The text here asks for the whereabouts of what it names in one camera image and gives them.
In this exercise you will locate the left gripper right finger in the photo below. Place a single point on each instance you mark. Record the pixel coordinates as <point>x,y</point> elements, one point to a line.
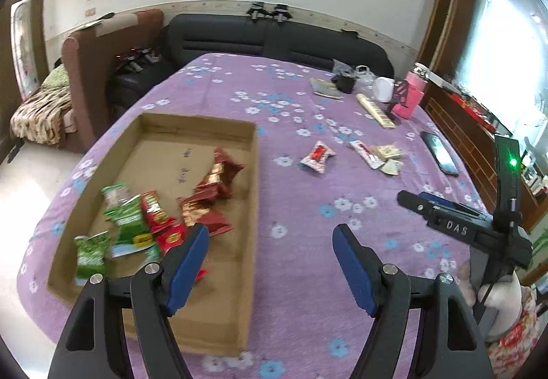
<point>448,344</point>

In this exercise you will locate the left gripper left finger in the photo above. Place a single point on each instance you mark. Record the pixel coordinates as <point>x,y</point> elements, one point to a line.
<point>93,343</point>

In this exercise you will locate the small green snack packet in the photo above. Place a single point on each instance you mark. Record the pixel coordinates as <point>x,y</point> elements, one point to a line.
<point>90,254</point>

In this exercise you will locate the green yellow snack packet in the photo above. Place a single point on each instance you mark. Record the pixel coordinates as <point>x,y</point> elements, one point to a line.
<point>132,231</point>

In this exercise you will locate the cream green round snack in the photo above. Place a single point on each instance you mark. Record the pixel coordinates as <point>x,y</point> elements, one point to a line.
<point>392,167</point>

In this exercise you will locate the red yellow-label snack bar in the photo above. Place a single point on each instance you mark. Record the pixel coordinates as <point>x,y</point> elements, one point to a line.
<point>155,216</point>

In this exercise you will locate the yellow cracker packet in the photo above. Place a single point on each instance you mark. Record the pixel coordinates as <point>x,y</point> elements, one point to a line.
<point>388,151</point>

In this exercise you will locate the red white snack packet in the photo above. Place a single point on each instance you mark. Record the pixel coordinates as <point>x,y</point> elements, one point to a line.
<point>316,159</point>
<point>370,158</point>

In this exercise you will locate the clear green candy packet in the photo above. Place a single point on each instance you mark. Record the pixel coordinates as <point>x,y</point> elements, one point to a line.
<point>114,196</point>

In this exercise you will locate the dark red gold snack bag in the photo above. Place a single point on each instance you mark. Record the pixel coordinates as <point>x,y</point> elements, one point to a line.
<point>220,177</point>

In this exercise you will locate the right white gloved hand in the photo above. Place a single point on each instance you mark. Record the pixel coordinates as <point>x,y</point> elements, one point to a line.
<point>505,298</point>

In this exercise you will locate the black smartphone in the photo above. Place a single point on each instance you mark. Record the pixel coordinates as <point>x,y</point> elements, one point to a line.
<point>439,152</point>

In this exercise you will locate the pink sleeved water bottle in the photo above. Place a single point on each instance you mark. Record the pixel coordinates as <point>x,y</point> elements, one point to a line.
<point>417,79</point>

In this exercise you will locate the black phone stand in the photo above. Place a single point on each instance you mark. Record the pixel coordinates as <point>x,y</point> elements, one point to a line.
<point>399,96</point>

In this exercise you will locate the purple floral tablecloth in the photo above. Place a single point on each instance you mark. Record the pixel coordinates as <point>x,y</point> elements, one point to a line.
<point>305,321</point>

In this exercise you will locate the white round container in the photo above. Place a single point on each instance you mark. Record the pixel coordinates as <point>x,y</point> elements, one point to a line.
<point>382,89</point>

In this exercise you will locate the cardboard tray box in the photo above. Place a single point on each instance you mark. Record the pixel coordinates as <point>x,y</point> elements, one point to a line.
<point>161,176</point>

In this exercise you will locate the clear plastic cup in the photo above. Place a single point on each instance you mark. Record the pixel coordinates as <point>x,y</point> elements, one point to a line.
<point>364,76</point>

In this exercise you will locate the black small container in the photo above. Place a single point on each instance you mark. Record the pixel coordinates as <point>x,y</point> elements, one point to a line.
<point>344,82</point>

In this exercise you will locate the patterned blanket seat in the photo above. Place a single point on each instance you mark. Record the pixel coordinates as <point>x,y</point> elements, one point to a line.
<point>47,116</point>

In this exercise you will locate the brown armchair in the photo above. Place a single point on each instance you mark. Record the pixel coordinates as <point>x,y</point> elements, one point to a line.
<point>89,56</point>

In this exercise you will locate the black clamp on sofa right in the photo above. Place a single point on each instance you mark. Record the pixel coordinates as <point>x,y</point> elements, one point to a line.
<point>281,13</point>

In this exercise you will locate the black clamp on sofa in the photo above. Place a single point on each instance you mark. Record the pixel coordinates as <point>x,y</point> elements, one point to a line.
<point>281,13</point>
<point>257,10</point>

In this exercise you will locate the black leather sofa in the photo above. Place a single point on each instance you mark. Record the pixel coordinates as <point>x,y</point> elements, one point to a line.
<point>189,36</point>

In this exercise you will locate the black clamp on sofa left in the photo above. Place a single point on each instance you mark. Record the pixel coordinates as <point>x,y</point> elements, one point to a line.
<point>257,10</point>

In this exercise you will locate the wooden glass door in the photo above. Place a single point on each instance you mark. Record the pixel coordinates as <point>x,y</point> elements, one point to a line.
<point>23,50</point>

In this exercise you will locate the wooden window frame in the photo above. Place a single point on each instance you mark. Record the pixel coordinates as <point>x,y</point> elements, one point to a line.
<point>488,60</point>

